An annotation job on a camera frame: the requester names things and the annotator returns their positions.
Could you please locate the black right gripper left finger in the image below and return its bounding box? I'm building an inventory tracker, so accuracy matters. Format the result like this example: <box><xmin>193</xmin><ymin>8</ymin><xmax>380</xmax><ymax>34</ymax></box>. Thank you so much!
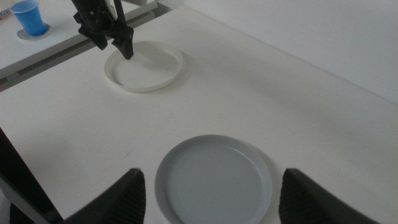
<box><xmin>63</xmin><ymin>167</ymin><xmax>147</xmax><ymax>224</ymax></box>

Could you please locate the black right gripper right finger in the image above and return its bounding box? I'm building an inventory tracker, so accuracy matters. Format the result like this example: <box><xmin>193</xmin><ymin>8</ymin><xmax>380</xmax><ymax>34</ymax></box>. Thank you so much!
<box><xmin>278</xmin><ymin>168</ymin><xmax>382</xmax><ymax>224</ymax></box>

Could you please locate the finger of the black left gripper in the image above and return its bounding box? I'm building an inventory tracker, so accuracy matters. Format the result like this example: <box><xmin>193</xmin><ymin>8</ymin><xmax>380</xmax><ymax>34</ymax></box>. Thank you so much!
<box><xmin>111</xmin><ymin>29</ymin><xmax>135</xmax><ymax>61</ymax></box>
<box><xmin>78</xmin><ymin>29</ymin><xmax>108</xmax><ymax>51</ymax></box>

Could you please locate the white shallow bowl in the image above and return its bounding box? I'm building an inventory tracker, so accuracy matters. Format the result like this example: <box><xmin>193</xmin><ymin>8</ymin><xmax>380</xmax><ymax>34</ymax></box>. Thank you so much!
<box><xmin>104</xmin><ymin>40</ymin><xmax>184</xmax><ymax>93</ymax></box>

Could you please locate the grey shallow bowl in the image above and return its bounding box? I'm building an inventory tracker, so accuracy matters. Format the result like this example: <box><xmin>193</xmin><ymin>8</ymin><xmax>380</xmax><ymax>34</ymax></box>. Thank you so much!
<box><xmin>154</xmin><ymin>134</ymin><xmax>273</xmax><ymax>224</ymax></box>

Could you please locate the white side table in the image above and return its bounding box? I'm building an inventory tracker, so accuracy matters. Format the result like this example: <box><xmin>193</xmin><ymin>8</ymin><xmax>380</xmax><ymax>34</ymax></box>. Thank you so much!
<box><xmin>0</xmin><ymin>0</ymin><xmax>172</xmax><ymax>93</ymax></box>

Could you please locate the blue plastic cup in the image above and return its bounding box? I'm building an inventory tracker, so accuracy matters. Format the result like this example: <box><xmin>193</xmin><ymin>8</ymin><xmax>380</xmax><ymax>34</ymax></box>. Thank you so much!
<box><xmin>9</xmin><ymin>0</ymin><xmax>48</xmax><ymax>37</ymax></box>

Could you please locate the grey round coaster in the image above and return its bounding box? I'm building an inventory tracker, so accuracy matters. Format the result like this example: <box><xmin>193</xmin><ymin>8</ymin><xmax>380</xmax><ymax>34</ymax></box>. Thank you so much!
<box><xmin>16</xmin><ymin>22</ymin><xmax>52</xmax><ymax>42</ymax></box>

